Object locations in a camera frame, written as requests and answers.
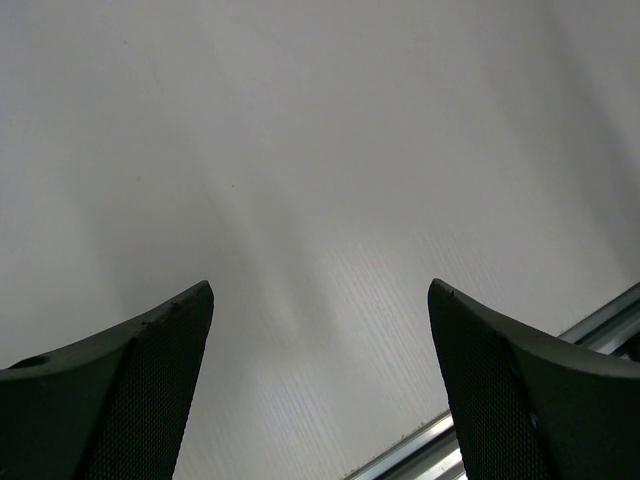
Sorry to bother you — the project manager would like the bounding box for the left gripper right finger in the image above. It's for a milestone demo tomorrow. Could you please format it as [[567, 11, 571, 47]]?
[[427, 279, 639, 479]]

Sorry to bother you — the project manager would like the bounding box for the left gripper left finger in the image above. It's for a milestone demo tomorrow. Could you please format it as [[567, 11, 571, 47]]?
[[1, 281, 214, 479]]

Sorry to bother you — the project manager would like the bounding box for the aluminium frame rail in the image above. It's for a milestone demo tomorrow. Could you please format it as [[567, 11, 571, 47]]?
[[347, 285, 639, 480]]

